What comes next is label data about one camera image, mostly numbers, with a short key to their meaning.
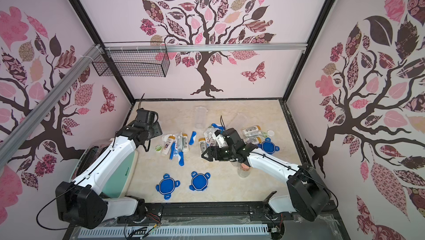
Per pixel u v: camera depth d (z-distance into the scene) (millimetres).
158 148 942
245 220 713
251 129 1004
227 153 692
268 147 995
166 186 828
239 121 1027
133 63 1217
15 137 506
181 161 899
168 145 947
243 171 792
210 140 972
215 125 1053
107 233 697
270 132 1004
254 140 958
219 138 759
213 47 912
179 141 952
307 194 412
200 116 1110
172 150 942
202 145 948
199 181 837
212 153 711
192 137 999
